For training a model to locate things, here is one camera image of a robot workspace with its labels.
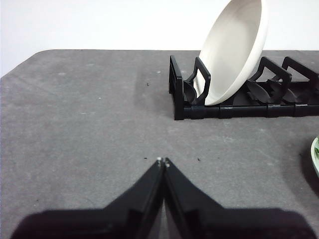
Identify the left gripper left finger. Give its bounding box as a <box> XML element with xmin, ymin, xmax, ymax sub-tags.
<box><xmin>9</xmin><ymin>157</ymin><xmax>165</xmax><ymax>239</ymax></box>

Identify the black plate rack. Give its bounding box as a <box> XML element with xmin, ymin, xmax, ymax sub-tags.
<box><xmin>168</xmin><ymin>54</ymin><xmax>319</xmax><ymax>121</ymax></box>

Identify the cream white plate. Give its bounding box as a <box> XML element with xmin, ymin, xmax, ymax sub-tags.
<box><xmin>194</xmin><ymin>0</ymin><xmax>269</xmax><ymax>106</ymax></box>

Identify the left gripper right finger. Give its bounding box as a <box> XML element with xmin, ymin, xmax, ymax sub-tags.
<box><xmin>164</xmin><ymin>157</ymin><xmax>315</xmax><ymax>239</ymax></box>

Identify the green plate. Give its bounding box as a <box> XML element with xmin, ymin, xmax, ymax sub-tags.
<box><xmin>310</xmin><ymin>136</ymin><xmax>319</xmax><ymax>179</ymax></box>

